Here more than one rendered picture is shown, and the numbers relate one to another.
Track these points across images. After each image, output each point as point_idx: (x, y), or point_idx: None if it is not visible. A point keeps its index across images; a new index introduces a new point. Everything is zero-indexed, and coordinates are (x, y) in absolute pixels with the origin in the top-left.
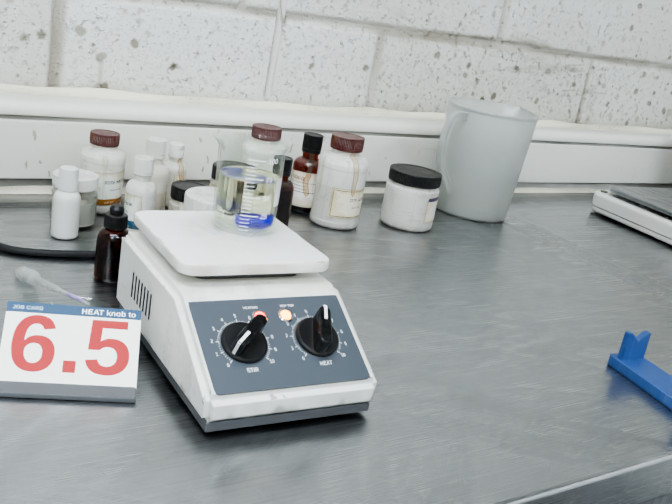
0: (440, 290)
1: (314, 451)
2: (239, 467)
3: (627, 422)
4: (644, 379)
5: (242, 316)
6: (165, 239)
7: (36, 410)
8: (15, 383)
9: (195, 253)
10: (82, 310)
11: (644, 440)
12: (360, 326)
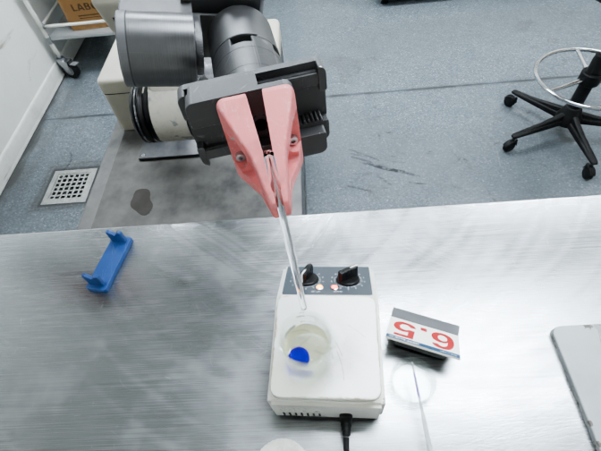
0: (108, 417)
1: (327, 258)
2: (363, 255)
3: (165, 245)
4: (118, 264)
5: (343, 288)
6: (374, 336)
7: (438, 311)
8: (448, 330)
9: (361, 312)
10: (419, 344)
11: (173, 233)
12: (224, 366)
